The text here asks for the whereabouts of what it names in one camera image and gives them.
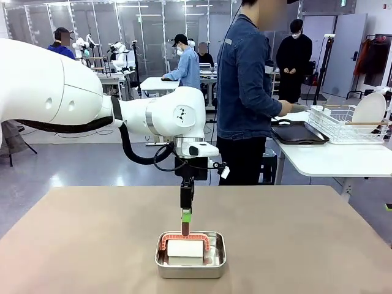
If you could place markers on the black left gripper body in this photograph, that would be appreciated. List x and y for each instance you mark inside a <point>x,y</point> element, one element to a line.
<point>191,168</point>

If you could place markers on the brown plastic tray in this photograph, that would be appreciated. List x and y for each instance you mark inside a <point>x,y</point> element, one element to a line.
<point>297,133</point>

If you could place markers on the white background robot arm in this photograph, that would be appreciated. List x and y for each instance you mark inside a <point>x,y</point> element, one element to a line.
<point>121,49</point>
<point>80,43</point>

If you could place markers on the person's right forearm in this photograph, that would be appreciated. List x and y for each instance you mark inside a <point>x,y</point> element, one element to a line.
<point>263,105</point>

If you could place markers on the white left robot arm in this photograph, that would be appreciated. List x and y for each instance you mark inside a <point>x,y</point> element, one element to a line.
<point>46,85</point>

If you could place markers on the person's right hand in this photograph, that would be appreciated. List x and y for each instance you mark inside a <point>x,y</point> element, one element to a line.
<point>286,108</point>

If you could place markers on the white side table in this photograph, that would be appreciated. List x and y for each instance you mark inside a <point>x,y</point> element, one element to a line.
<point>337,159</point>

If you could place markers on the rectangular steel container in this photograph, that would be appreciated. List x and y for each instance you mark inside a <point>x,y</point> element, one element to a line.
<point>190,272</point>

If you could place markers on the dark grey plastic stool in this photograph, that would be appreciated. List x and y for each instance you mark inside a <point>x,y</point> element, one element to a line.
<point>269,168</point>

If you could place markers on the white background table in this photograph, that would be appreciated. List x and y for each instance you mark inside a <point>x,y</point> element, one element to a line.
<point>153,82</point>

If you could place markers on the person in light blue shirt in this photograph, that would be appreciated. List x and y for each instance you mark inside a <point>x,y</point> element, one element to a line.
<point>188,67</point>

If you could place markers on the person in denim jacket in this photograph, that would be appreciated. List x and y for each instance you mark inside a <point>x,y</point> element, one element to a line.
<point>242,76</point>

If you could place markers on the seated person in black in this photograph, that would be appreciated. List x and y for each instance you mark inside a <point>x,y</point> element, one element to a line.
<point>205,59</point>

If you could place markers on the black clothes rack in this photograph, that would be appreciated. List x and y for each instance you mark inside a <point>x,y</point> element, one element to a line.
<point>356,91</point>

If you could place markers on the black jacket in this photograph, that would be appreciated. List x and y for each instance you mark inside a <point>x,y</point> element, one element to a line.
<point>378,64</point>

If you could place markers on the masked person in black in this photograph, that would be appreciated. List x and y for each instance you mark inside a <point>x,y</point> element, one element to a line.
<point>294,61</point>

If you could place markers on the seated person in red jacket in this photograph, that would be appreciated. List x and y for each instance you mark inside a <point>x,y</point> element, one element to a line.
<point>361,58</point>

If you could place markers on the man in blue hoodie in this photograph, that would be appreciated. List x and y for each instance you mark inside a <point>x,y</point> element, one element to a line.
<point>61,52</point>

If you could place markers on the dark coat on stand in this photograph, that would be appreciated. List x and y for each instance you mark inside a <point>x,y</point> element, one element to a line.
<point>12,141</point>

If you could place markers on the black tripod stand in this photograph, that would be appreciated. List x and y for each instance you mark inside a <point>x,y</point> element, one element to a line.
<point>330,36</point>

